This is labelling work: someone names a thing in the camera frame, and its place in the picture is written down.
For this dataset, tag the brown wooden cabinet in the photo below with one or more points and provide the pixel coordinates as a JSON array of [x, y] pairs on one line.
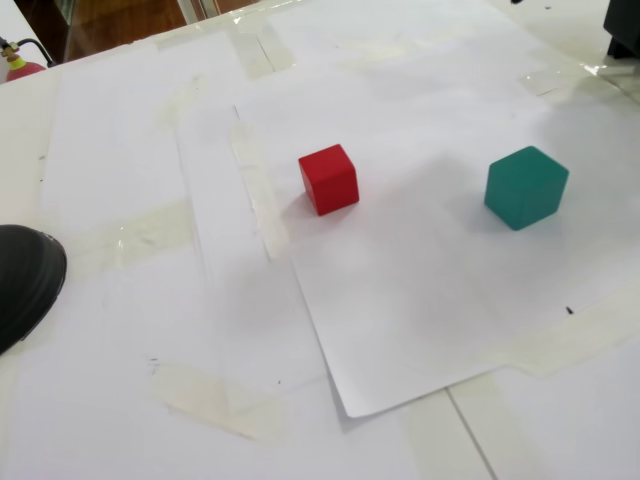
[[125, 25]]

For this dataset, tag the beige masking tape strip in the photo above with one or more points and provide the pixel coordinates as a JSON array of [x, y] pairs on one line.
[[440, 430], [145, 235], [210, 400], [550, 350], [260, 50], [265, 215]]

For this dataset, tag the black rounded camera base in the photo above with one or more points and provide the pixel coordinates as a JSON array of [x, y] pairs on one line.
[[25, 285]]

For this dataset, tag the red fire extinguisher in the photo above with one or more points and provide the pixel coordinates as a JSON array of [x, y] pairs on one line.
[[30, 69]]

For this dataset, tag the clear glossy tape strip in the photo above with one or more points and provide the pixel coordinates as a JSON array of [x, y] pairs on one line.
[[555, 80]]

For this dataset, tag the white paper sheet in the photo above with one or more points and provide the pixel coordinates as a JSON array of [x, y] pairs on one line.
[[240, 310], [400, 300]]

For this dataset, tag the red cube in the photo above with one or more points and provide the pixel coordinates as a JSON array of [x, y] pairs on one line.
[[330, 185]]

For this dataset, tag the teal blue cube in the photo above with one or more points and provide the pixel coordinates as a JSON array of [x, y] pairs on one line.
[[520, 200]]

